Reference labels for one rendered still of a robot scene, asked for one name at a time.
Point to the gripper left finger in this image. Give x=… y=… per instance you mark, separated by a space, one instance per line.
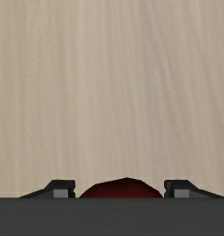
x=60 y=190

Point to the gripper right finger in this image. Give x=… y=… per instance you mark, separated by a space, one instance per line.
x=179 y=190

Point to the red tomato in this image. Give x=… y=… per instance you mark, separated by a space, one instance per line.
x=122 y=189

